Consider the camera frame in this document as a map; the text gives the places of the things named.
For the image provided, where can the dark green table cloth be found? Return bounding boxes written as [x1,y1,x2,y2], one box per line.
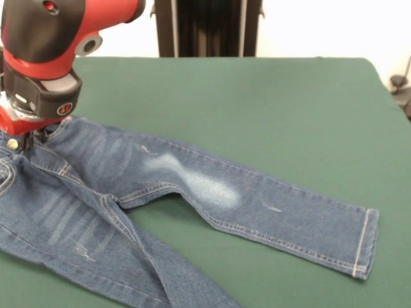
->
[0,56,411,308]

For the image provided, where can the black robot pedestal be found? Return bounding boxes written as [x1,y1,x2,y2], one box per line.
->
[150,0,265,58]

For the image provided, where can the black wheeled chair base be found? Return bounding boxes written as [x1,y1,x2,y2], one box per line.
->
[389,74,411,121]

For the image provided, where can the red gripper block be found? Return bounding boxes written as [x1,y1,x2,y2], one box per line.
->
[0,104,72,152]

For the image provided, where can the blue denim jeans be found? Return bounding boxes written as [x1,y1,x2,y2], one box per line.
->
[0,115,380,308]

